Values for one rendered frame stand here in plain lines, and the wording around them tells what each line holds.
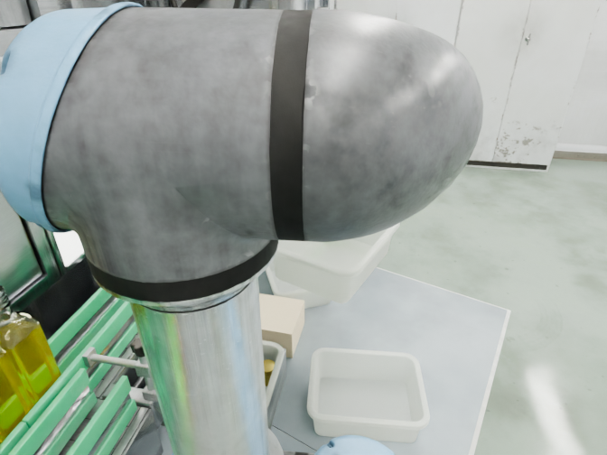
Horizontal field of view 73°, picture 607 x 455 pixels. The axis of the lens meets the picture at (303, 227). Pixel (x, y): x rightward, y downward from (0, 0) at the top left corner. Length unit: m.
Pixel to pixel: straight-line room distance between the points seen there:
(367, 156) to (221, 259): 0.09
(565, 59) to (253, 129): 4.15
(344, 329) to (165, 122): 0.94
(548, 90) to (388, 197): 4.13
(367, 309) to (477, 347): 0.28
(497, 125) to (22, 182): 4.16
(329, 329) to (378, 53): 0.93
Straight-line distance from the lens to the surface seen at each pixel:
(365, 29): 0.19
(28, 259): 0.92
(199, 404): 0.32
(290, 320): 0.98
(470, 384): 1.02
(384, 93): 0.18
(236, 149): 0.17
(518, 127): 4.32
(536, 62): 4.22
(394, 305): 1.16
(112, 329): 0.85
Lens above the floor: 1.49
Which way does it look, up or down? 30 degrees down
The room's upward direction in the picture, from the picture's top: straight up
